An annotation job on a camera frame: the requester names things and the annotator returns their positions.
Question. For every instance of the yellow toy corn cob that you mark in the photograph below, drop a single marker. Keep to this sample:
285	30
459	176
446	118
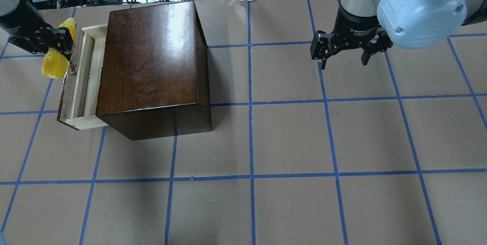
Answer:
55	65

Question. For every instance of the dark brown wooden cabinet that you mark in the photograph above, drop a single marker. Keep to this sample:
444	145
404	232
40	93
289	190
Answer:
154	80

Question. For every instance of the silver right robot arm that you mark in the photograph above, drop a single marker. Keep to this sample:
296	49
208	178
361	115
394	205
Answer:
415	24

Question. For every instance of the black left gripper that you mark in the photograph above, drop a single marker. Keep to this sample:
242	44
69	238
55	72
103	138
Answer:
19	23

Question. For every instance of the light wood drawer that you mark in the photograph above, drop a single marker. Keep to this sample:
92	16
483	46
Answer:
80	88

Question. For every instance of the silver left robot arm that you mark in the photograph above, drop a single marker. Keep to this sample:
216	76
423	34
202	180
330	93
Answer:
7	5

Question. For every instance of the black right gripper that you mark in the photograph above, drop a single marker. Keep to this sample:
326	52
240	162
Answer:
355	28

